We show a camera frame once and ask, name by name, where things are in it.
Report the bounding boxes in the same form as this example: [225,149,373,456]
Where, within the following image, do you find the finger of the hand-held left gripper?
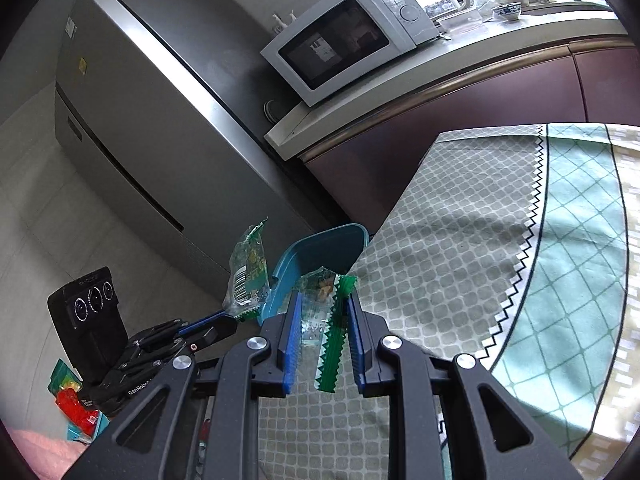
[177,310,239,352]

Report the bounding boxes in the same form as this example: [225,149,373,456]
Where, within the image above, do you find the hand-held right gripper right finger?
[346,290,571,480]

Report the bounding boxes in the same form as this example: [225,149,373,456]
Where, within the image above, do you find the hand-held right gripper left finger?
[65,290,305,480]

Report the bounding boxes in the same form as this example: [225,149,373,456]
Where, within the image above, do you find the clear wrapper green zigzag edge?
[297,267,359,394]

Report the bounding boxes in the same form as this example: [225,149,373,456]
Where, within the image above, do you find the green snack wrapper with barcode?
[223,217,272,322]

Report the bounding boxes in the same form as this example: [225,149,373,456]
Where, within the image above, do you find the blue plastic trash bin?
[258,223,370,326]

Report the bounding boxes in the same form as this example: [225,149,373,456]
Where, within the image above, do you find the person's left forearm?
[0,427,83,480]

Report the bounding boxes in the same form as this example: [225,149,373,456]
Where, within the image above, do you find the red snack packets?
[47,359,108,441]

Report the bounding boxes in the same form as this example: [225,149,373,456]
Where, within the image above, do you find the green patterned tablecloth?
[257,122,640,480]

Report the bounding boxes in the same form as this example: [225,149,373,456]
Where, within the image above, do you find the grey refrigerator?
[54,0,351,306]

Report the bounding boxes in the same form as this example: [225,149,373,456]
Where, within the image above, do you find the maroon kitchen cabinet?
[299,35,640,241]

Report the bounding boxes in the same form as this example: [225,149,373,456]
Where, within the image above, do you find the beige kitchen countertop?
[264,0,632,162]

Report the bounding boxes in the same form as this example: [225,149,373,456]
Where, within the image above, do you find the white microwave oven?
[260,0,442,107]

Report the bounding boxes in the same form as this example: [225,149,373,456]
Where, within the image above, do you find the clear plastic food container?
[436,7,484,37]

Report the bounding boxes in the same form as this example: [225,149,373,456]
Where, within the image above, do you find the blue and white bowl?
[492,2,524,22]

